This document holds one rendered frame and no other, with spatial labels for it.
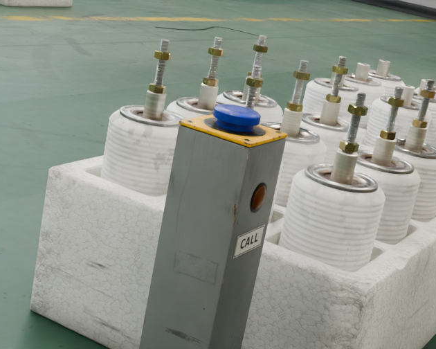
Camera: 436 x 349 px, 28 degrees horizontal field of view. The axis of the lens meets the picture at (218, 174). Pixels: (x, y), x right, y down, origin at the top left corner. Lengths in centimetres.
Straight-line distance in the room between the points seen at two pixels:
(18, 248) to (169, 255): 50
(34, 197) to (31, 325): 43
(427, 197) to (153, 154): 35
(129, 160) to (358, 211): 26
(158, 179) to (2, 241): 35
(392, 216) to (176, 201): 32
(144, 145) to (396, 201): 28
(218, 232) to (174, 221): 4
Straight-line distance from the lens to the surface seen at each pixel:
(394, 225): 98
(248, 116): 72
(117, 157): 97
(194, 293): 75
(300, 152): 100
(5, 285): 112
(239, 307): 78
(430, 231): 104
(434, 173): 108
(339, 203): 85
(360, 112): 87
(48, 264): 102
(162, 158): 96
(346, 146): 87
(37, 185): 148
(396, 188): 96
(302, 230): 87
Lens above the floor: 48
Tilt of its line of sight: 16 degrees down
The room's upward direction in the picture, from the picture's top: 11 degrees clockwise
